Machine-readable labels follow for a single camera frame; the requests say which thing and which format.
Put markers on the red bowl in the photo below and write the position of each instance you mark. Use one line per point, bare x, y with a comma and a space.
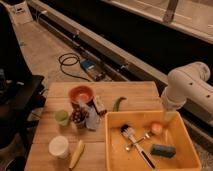
81, 92

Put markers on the dotted dark cup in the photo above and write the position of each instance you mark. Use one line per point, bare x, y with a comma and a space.
78, 117

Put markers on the small brown box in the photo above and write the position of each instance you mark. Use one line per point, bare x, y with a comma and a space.
99, 105

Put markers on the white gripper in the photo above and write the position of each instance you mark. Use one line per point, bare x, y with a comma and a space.
168, 116

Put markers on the yellow plastic bin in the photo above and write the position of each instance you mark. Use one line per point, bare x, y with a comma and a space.
174, 134

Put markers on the clear plastic bag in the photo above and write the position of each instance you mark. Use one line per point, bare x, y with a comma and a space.
93, 120

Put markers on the black side furniture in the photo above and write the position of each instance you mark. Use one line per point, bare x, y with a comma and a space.
19, 88

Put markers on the green cup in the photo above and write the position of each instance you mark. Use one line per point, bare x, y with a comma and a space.
62, 117

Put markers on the dish brush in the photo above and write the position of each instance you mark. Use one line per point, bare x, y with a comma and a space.
128, 132

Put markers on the blue box device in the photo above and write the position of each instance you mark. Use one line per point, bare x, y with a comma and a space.
87, 64

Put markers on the blue green sponge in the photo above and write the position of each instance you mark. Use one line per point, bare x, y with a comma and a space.
163, 150

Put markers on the white cup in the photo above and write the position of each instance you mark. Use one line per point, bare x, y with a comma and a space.
59, 147

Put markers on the peach toy fruit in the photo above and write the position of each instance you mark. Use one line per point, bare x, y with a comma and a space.
156, 128

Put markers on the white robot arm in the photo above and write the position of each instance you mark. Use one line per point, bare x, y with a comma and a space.
188, 82

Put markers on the metal spoon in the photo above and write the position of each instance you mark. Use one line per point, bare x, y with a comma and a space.
147, 135

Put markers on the white floor box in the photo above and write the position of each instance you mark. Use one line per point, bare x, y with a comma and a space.
20, 13

